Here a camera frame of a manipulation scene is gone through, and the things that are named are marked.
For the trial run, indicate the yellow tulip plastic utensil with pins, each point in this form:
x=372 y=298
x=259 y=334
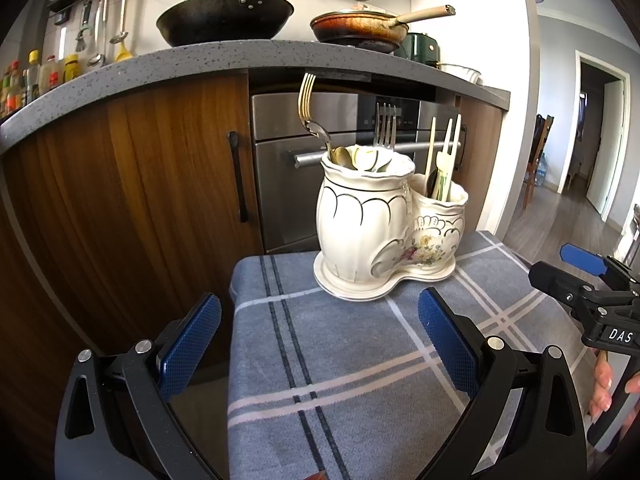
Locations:
x=444 y=167

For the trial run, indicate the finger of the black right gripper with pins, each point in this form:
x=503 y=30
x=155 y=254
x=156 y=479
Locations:
x=581 y=259

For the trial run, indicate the black wok wooden handle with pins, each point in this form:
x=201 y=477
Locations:
x=201 y=21

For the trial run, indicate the wooden cabinet door right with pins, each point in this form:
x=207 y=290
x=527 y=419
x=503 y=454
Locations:
x=483 y=124

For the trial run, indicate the stainless steel oven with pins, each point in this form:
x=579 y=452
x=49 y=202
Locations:
x=287 y=156

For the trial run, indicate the water bottle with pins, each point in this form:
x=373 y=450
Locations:
x=541 y=171

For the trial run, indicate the white ceramic utensil holder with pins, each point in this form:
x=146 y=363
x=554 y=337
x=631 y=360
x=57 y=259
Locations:
x=376 y=229

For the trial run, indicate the grey plaid tablecloth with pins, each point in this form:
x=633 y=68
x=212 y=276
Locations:
x=356 y=389

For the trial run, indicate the wooden cabinet door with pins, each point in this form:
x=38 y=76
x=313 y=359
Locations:
x=136 y=205
x=483 y=124

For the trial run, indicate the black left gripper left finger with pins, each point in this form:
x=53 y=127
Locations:
x=115 y=420

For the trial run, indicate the silver fork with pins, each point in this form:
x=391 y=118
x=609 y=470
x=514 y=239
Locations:
x=385 y=130

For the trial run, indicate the rusty frying pan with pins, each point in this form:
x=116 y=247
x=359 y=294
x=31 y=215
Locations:
x=371 y=30

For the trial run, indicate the wooden cabinet door left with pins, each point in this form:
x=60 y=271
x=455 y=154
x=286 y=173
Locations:
x=136 y=205

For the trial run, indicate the black spoon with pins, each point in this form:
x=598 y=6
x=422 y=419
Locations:
x=431 y=183

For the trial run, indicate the cream chopstick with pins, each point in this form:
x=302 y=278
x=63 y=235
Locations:
x=454 y=154
x=429 y=159

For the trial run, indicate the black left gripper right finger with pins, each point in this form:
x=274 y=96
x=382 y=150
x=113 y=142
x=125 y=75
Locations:
x=546 y=439

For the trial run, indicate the wooden chair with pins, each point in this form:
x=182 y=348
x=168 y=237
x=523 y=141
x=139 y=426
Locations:
x=541 y=133

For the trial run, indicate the silver spoon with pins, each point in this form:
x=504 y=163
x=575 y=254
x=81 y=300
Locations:
x=361 y=158

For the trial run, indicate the yellow oil bottle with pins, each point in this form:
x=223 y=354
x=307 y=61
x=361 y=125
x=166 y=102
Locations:
x=71 y=67

